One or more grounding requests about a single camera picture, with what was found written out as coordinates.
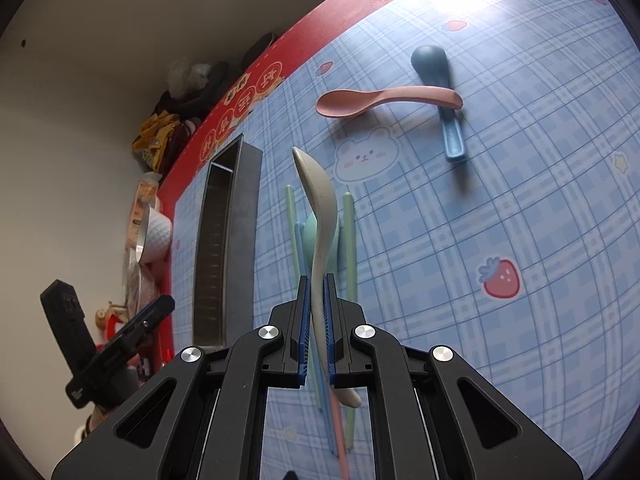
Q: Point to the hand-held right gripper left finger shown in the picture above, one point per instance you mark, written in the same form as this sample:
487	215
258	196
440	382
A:
302	332

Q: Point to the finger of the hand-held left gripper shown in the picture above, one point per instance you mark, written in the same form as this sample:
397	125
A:
145	327
67	325

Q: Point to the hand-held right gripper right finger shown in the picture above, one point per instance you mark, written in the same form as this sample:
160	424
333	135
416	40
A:
330	332

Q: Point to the blue chopstick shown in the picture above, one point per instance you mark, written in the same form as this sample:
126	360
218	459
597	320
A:
300	250

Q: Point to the green spoon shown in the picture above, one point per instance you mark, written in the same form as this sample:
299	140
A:
308	240

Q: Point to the metal utensil tray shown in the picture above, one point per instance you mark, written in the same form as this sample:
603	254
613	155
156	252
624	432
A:
240	240

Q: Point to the green chopstick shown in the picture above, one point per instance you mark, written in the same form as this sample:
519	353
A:
348	220
290	220

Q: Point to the pink chopstick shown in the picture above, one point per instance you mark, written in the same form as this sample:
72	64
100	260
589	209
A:
343	450

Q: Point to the beige spoon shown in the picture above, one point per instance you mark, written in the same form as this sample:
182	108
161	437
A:
320	210

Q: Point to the pink spoon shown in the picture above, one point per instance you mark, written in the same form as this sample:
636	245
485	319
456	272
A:
340	104

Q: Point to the blue spoon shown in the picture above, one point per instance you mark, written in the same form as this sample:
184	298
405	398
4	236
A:
430	62

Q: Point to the small wooden figurine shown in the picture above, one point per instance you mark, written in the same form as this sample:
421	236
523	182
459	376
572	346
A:
107	314

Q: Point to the glass bowl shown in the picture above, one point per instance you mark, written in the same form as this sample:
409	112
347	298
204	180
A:
145	285

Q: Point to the white dimpled bowl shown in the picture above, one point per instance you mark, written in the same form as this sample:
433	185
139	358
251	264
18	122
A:
157	235

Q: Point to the orange white snack packet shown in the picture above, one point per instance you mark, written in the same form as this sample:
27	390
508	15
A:
147	192

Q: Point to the yellow snack bag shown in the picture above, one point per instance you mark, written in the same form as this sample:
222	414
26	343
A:
152	140

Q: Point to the blue plaid table mat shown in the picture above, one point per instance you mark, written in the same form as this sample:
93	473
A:
500	210

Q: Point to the red printed tablecloth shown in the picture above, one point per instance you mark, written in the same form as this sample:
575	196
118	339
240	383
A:
225	115

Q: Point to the clear plastic bag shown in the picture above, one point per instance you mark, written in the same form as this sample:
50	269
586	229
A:
187	75

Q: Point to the black trash bin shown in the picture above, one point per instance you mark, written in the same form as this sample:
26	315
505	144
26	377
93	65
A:
260	50

